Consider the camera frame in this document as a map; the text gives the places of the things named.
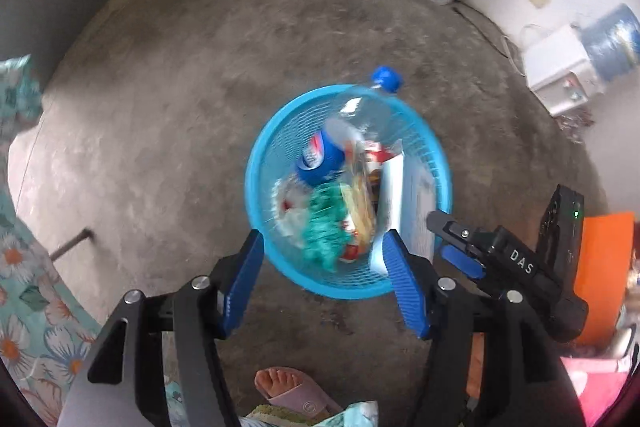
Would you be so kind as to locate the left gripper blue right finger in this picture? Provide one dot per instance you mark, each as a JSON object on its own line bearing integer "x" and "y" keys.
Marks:
{"x": 410, "y": 295}

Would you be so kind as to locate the blue mesh trash basket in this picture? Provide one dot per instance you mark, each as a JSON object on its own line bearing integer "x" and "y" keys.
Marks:
{"x": 274, "y": 156}

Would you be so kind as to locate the white water dispenser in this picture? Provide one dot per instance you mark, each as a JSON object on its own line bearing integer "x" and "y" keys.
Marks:
{"x": 559, "y": 72}

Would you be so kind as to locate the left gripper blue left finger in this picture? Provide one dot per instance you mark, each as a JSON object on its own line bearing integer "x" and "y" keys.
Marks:
{"x": 239, "y": 281}

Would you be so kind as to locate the blue dispenser water jug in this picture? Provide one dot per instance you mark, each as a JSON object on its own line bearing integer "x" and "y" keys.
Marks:
{"x": 612, "y": 43}

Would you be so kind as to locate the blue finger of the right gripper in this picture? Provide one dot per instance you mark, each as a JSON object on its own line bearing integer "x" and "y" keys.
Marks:
{"x": 464, "y": 263}

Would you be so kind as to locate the Pepsi plastic bottle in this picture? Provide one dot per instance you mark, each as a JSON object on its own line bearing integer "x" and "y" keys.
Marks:
{"x": 357, "y": 115}

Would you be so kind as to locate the red white tissue box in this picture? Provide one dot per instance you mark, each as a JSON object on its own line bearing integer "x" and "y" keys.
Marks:
{"x": 405, "y": 194}

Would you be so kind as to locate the orange stool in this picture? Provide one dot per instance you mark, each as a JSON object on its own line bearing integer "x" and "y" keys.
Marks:
{"x": 604, "y": 262}

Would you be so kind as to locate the teal crumpled trash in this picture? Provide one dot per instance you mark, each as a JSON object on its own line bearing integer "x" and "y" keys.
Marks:
{"x": 325, "y": 238}

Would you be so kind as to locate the floral teal quilt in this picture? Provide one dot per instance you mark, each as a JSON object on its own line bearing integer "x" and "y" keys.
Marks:
{"x": 45, "y": 333}

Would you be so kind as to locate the foot in pink slipper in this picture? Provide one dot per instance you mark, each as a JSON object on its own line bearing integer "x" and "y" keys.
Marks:
{"x": 296, "y": 392}

